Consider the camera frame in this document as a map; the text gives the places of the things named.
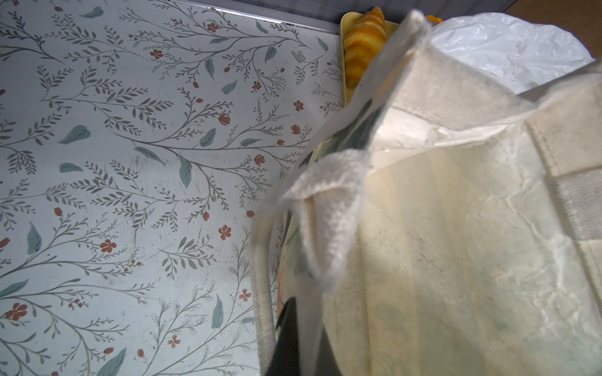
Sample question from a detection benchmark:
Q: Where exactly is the cream canvas tote bag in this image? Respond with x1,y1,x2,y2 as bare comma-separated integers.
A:
250,10,601,375

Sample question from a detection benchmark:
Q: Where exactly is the white lemon-print plastic bag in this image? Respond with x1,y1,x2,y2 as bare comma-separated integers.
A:
432,13,594,93

